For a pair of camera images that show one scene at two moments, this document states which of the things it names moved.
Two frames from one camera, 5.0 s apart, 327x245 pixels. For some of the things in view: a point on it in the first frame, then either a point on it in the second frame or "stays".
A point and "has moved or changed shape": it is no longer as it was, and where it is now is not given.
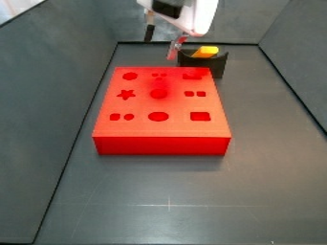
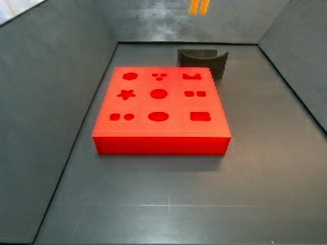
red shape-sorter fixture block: x=163 y=111 stays
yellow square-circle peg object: x=205 y=52 has moved or changed shape
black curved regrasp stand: x=215 y=62 stays
